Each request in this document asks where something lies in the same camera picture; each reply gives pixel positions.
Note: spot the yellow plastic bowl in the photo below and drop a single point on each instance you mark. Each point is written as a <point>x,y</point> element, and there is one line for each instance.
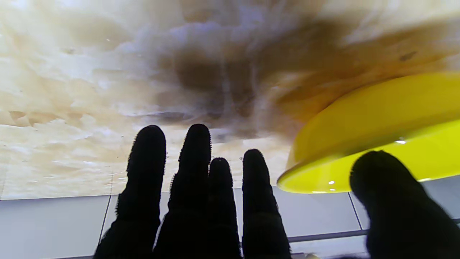
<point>377,122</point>

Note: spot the grey counter with drawers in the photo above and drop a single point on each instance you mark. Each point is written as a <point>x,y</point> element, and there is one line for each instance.
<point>54,226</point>

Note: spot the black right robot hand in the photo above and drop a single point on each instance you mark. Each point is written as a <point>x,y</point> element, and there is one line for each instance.
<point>194,216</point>

